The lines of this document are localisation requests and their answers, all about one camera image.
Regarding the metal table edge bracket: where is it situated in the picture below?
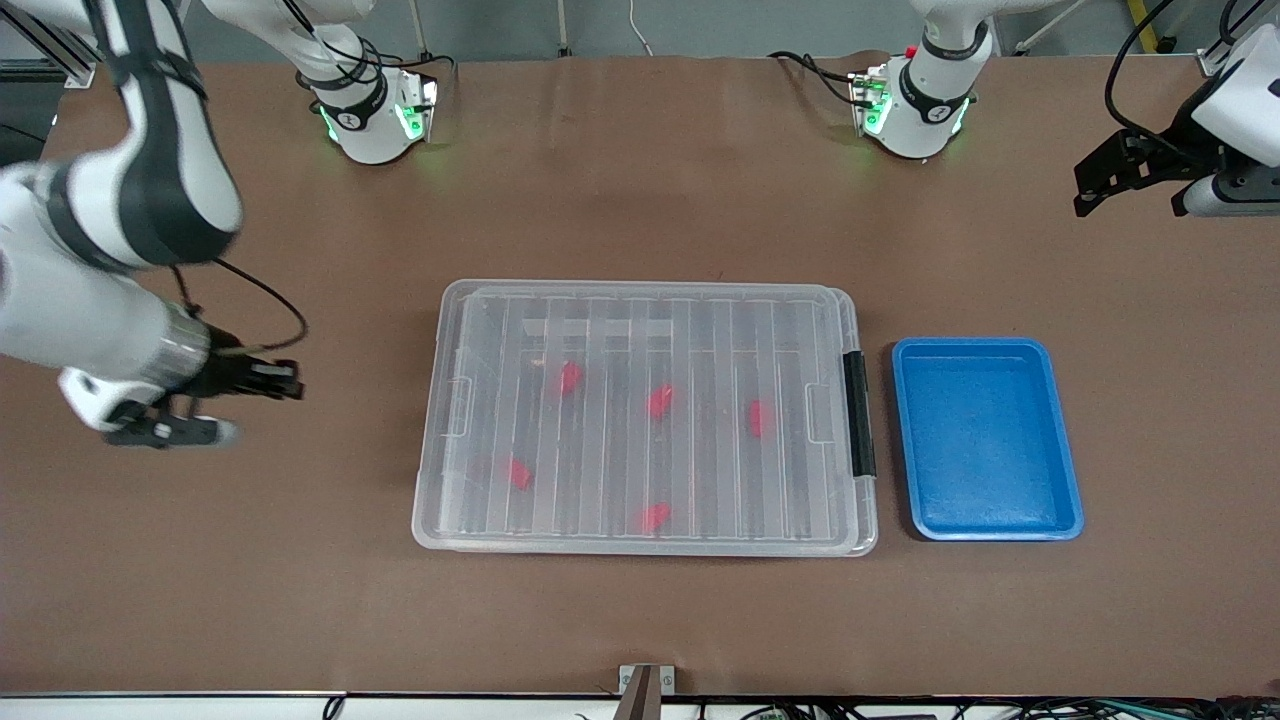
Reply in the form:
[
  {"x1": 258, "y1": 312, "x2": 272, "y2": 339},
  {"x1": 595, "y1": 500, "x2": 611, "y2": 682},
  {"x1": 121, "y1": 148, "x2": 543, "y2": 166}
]
[{"x1": 617, "y1": 663, "x2": 677, "y2": 720}]

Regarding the black right arm base cable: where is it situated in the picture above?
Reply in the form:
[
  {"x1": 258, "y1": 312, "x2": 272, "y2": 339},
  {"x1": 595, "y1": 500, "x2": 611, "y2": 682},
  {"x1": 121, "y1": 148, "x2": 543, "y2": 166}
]
[{"x1": 285, "y1": 0, "x2": 457, "y2": 96}]

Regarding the black arm base cable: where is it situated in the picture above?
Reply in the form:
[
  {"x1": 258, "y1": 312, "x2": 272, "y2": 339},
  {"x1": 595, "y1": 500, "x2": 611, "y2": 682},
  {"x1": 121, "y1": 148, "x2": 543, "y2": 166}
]
[
  {"x1": 767, "y1": 49, "x2": 865, "y2": 106},
  {"x1": 285, "y1": 0, "x2": 457, "y2": 96}
]

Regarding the aluminium frame profile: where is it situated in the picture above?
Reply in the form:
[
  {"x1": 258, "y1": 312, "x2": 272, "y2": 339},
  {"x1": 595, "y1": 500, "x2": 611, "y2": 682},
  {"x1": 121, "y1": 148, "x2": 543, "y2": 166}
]
[
  {"x1": 0, "y1": 0, "x2": 137, "y2": 89},
  {"x1": 1195, "y1": 0, "x2": 1280, "y2": 78}
]

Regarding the black box latch handle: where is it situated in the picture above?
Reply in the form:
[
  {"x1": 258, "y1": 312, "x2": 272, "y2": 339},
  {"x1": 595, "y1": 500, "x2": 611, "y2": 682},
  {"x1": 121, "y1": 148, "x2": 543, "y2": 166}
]
[{"x1": 841, "y1": 350, "x2": 878, "y2": 479}]

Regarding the clear plastic storage box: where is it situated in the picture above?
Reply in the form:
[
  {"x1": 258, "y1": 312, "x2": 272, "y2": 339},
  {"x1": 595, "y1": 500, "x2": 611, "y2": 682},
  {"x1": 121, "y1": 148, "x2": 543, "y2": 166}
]
[{"x1": 438, "y1": 283, "x2": 879, "y2": 558}]

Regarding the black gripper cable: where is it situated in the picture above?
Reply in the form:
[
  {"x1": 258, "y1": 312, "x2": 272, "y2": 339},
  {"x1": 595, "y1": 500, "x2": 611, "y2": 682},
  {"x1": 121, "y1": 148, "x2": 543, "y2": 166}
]
[
  {"x1": 1104, "y1": 0, "x2": 1193, "y2": 143},
  {"x1": 168, "y1": 257, "x2": 309, "y2": 354}
]

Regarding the black left arm base cable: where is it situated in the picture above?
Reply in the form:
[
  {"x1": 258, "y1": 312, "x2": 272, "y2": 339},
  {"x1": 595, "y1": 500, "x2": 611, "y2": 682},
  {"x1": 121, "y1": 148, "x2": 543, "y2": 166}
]
[{"x1": 767, "y1": 49, "x2": 865, "y2": 106}]

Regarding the blue plastic tray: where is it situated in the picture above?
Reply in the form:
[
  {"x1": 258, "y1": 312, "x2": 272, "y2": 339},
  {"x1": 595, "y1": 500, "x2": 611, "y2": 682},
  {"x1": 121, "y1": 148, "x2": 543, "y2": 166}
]
[{"x1": 890, "y1": 337, "x2": 1086, "y2": 543}]

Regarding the white table edge rail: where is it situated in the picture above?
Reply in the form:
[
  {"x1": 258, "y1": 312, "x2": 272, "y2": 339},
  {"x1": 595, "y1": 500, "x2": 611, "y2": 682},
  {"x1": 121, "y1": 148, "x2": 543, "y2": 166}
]
[{"x1": 0, "y1": 692, "x2": 1280, "y2": 720}]

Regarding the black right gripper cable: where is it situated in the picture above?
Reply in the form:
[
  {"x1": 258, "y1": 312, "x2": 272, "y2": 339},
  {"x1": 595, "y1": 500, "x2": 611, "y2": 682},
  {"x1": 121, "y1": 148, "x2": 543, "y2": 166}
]
[{"x1": 168, "y1": 257, "x2": 309, "y2": 354}]

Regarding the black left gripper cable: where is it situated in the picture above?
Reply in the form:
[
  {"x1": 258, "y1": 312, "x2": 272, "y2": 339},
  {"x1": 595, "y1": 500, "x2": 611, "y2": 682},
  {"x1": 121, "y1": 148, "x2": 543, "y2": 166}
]
[{"x1": 1104, "y1": 0, "x2": 1193, "y2": 143}]

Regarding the clear ribbed plastic lid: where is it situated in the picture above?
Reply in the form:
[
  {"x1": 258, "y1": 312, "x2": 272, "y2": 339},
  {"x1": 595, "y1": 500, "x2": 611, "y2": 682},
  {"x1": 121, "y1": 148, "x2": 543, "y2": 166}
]
[{"x1": 412, "y1": 279, "x2": 863, "y2": 553}]

